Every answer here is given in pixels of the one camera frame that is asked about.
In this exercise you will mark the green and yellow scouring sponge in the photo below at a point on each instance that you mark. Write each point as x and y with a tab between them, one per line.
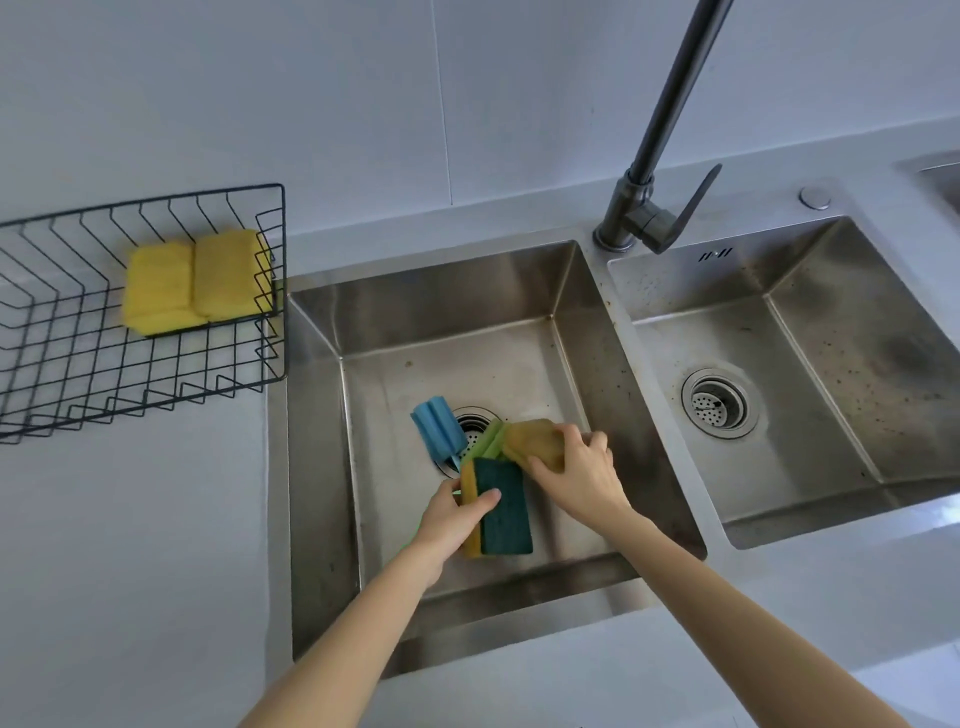
506	521

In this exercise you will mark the person's right forearm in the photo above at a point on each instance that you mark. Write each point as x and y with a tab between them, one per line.
735	615

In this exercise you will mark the stainless steel double sink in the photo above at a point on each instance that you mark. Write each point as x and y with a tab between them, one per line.
390	330

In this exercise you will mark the round metal drain strainer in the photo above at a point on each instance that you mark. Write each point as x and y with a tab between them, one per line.
718	403

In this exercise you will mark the dark grey kitchen faucet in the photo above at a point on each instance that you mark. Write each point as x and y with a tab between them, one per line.
664	127

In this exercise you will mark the person's left hand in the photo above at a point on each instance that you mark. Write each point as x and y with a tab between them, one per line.
444	529

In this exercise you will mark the orange-yellow sponge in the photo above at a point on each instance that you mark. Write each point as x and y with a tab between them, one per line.
536	442

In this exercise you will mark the blue sponge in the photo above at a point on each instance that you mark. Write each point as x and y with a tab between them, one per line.
436	427

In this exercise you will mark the person's right thumb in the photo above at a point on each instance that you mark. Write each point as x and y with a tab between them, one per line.
541	468

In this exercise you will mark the round silver sink button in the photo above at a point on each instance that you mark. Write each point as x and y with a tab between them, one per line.
814	197

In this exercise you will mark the person's left thumb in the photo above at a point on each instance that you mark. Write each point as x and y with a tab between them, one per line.
481	504

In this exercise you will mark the light green sponge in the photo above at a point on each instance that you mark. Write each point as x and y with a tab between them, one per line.
489	441

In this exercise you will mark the person's left forearm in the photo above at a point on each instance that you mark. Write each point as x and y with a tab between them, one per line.
337	645

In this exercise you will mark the metal sink drain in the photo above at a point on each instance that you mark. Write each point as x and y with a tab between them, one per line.
474	424

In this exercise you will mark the person's right hand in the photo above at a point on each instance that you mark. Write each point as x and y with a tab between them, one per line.
589	480

